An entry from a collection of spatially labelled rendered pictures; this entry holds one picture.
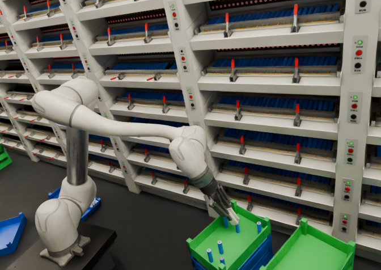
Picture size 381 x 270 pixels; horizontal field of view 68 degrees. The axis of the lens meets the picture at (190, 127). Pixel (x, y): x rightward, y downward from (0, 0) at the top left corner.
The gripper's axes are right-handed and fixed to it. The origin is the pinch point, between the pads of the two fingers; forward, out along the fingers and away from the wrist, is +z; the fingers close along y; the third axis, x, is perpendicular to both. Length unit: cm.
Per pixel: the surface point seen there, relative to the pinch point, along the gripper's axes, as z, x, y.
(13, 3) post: -153, -95, -77
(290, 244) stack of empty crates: 16.4, 17.9, 4.6
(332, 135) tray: -8, 47, -22
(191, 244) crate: -2.6, -14.9, 13.4
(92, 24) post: -106, -42, -61
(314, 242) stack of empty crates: 22.1, 25.2, 0.6
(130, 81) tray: -68, -34, -46
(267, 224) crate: 9.4, 11.7, -1.0
